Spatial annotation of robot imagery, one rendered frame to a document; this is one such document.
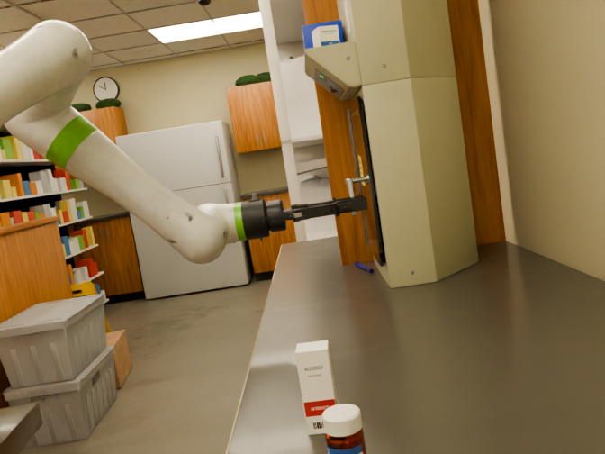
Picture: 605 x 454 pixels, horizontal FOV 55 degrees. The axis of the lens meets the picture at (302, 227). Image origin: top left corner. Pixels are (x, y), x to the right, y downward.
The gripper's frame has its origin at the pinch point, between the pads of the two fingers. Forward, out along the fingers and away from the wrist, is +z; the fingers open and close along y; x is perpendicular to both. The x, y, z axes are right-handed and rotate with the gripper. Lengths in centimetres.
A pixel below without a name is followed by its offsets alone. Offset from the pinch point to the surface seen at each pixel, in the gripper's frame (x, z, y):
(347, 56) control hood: -33.3, 3.4, -5.3
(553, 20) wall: -34, 49, -7
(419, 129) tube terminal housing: -14.9, 17.4, -4.4
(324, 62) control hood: -32.8, -1.9, -5.2
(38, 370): 74, -162, 149
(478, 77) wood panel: -28, 43, 32
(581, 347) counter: 21, 26, -57
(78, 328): 58, -144, 164
